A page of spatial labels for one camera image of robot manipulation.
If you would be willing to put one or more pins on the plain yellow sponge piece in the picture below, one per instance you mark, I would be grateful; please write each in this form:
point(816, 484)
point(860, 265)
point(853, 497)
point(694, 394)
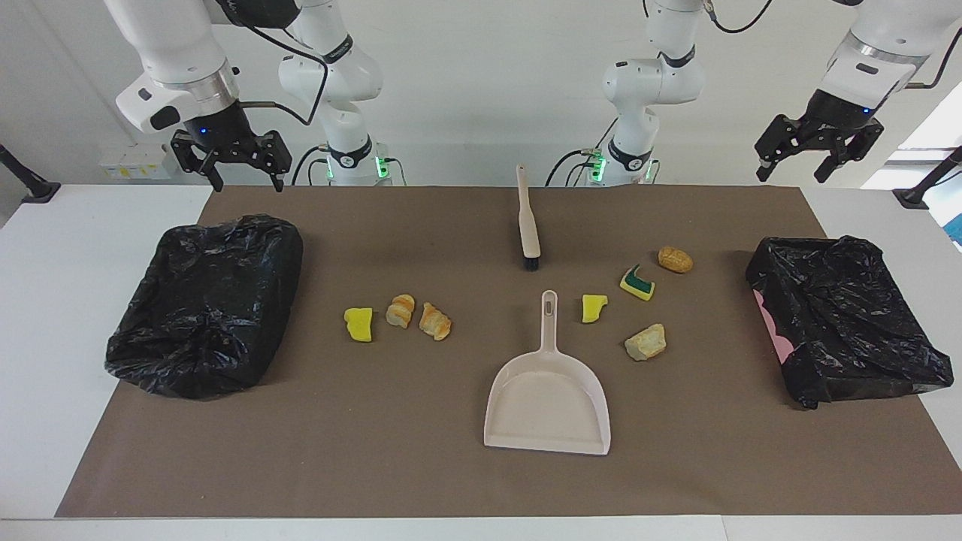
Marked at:
point(361, 324)

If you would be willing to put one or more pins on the white wall socket box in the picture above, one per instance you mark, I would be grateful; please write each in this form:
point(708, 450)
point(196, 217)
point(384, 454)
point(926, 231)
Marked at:
point(139, 161)

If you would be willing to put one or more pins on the notched yellow sponge piece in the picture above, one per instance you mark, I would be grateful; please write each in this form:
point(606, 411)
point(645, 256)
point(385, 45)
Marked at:
point(593, 308)

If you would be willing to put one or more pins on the yellow green sponge piece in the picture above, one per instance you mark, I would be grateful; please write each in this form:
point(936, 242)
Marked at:
point(637, 284)

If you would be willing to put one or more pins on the blue object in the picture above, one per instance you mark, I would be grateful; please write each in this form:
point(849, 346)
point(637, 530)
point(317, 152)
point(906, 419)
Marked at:
point(956, 229)

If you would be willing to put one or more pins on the pale bread chunk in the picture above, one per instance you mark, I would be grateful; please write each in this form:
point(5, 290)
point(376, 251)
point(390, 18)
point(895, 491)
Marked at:
point(645, 343)

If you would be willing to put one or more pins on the pink plastic bin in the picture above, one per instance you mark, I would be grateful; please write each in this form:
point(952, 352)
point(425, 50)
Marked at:
point(774, 330)

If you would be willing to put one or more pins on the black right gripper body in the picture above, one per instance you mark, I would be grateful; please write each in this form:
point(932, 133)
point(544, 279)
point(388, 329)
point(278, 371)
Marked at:
point(222, 131)

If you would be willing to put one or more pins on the black bag over pink bin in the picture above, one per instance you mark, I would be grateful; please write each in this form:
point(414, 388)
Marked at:
point(842, 323)

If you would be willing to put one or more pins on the beige hand brush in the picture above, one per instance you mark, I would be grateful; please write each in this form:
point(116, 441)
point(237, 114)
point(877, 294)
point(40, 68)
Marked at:
point(528, 225)

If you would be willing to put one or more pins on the brown bread roll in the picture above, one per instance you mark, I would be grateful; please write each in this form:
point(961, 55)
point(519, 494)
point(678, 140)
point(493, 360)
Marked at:
point(675, 260)

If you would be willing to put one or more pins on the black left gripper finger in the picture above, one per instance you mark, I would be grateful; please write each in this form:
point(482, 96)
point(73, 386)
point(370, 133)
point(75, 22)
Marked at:
point(782, 139)
point(853, 150)

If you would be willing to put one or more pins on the beige plastic dustpan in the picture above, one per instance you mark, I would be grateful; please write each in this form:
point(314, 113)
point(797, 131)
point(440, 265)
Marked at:
point(549, 406)

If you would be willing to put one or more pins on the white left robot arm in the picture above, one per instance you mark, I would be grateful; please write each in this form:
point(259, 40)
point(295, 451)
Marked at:
point(654, 83)

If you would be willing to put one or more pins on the black trash bag bin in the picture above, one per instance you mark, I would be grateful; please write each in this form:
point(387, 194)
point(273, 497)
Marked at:
point(203, 315)

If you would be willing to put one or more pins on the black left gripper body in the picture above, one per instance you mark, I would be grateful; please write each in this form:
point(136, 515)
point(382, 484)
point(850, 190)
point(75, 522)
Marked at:
point(838, 116)

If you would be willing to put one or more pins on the croissant piece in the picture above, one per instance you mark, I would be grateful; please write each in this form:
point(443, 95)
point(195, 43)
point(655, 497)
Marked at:
point(435, 321)
point(400, 311)

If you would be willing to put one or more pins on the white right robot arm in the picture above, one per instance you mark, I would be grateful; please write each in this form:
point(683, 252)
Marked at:
point(173, 45)

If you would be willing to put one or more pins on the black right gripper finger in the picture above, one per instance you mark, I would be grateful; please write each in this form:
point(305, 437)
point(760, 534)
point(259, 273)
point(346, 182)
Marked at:
point(274, 154)
point(184, 150)

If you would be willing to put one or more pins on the brown paper mat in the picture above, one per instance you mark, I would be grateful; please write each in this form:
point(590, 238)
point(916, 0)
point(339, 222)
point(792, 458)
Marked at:
point(451, 481)

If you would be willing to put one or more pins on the black camera stand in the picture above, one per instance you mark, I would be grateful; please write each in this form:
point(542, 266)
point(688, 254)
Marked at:
point(30, 188)
point(921, 191)

